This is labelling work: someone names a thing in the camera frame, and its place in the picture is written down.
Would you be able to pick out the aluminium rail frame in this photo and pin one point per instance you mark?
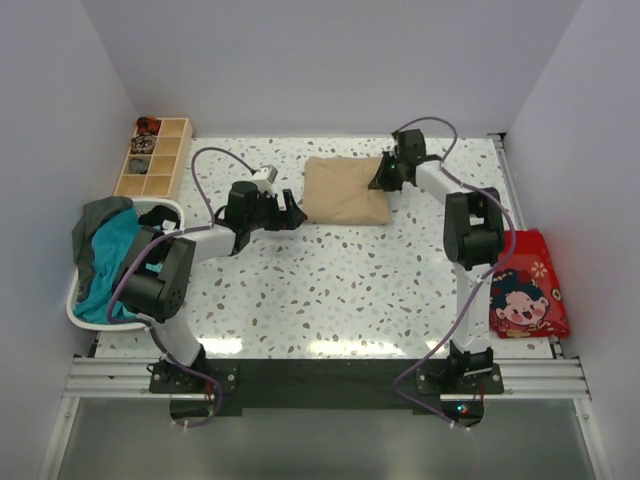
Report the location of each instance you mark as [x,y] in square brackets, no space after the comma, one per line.
[524,379]

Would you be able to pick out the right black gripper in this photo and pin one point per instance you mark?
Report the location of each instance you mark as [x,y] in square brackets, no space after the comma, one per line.
[382,182]

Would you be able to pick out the white laundry basket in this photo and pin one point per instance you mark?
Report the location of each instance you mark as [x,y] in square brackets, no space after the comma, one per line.
[141,205]

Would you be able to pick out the teal blue t shirt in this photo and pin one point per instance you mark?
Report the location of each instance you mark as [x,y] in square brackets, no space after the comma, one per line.
[111,243]

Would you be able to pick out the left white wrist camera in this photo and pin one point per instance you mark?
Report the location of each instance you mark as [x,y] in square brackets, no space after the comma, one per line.
[264,178]

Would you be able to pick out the grey item in organizer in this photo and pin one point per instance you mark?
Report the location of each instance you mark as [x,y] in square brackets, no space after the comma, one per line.
[138,165]

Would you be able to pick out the dark grey t shirt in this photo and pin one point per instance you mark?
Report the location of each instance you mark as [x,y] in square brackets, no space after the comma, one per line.
[94,215]

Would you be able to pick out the black garment with white tag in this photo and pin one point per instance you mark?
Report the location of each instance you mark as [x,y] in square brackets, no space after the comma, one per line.
[161,217]

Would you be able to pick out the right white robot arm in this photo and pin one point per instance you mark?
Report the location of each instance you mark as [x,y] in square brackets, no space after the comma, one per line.
[473,239]

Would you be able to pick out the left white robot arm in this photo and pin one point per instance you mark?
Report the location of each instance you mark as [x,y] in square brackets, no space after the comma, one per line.
[153,279]

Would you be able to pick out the red cartoon folded t shirt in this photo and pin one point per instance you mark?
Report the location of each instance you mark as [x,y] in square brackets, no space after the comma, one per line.
[525,295]

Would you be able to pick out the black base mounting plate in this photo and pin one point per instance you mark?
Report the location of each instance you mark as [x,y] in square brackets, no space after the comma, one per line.
[227,387]

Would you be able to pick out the dark patterned item in organizer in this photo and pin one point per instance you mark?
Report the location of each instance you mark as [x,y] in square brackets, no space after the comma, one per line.
[143,144]

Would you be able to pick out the wooden compartment organizer box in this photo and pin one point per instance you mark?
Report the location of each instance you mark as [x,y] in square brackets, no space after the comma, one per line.
[167,162]

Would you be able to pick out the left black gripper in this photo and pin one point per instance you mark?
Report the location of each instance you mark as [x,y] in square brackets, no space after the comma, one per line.
[285,220]

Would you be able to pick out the beige t shirt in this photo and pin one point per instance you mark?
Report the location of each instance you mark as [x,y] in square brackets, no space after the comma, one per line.
[336,192]

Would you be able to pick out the orange black item in organizer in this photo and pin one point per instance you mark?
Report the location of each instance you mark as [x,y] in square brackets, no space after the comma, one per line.
[148,126]

